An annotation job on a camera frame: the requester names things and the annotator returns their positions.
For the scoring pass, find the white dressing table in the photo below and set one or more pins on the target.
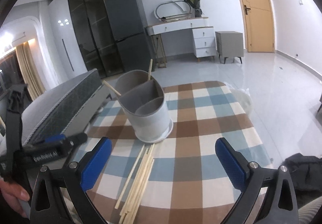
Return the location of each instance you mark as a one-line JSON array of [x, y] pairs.
[[198, 35]]

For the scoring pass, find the wooden door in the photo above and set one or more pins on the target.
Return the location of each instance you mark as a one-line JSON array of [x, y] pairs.
[[254, 7]]

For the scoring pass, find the white wardrobe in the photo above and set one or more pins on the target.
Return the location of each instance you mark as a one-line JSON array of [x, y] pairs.
[[60, 42]]

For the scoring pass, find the plaid tablecloth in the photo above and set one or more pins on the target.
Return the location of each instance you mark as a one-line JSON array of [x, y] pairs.
[[196, 126]]

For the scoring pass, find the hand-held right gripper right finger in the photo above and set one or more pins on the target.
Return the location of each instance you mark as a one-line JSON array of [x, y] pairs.
[[231, 163]]

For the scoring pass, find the grey nightstand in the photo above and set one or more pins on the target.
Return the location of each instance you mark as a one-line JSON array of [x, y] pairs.
[[229, 42]]

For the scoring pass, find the dark grey refrigerator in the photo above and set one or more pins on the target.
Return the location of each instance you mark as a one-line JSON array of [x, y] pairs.
[[128, 30]]

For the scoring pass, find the oval mirror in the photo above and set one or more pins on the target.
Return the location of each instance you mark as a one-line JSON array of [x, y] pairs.
[[173, 10]]

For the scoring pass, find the grey white utensil holder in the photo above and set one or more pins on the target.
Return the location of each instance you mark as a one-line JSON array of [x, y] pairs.
[[147, 113]]

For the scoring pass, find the white plastic bag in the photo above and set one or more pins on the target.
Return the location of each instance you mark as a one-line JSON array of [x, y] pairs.
[[242, 99]]

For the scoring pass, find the pile of wooden chopsticks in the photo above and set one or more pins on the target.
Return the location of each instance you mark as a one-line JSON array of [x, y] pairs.
[[137, 183]]

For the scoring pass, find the person's left hand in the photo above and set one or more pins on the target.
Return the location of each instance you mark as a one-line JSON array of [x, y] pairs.
[[11, 192]]

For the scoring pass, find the beige curtain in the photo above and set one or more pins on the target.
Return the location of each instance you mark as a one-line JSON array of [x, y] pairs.
[[29, 70]]

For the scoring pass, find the dark clothes pile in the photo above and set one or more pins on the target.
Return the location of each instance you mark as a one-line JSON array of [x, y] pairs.
[[17, 98]]

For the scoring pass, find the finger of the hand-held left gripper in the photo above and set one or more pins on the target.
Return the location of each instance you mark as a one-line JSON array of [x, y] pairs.
[[54, 138], [76, 139]]

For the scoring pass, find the wooden chopstick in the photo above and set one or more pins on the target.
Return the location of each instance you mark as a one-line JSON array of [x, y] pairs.
[[150, 69], [112, 89]]

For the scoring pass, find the grey quilted mattress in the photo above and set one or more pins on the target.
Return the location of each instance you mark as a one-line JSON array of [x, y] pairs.
[[68, 103]]

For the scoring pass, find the gold frame stool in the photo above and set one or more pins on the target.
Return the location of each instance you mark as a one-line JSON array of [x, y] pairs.
[[159, 50]]

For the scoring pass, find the white air conditioner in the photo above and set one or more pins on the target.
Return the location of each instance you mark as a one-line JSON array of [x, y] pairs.
[[18, 37]]

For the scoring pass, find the potted plant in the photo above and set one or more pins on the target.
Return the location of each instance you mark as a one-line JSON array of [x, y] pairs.
[[195, 4]]

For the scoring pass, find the black bag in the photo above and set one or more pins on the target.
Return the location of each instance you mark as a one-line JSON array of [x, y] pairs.
[[304, 171]]

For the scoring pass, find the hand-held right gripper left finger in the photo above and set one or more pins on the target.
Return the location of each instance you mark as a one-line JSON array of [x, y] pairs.
[[96, 163]]

